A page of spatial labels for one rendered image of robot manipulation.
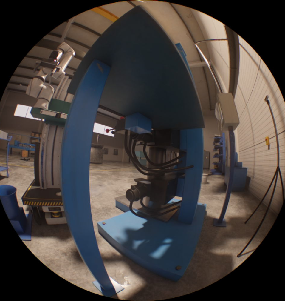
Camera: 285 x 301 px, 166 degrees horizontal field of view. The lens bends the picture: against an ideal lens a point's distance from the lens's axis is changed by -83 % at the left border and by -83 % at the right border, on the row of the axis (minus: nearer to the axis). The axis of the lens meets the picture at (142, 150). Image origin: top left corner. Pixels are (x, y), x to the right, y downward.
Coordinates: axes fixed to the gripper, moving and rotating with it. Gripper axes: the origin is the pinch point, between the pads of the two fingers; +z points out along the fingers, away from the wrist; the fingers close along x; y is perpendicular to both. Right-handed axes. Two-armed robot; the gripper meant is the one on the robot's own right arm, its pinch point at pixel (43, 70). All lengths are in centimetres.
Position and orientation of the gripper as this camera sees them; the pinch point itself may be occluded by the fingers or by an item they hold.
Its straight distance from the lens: 75.3
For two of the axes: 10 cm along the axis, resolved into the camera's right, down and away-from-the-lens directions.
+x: -5.3, 0.1, -8.5
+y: -7.8, 3.9, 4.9
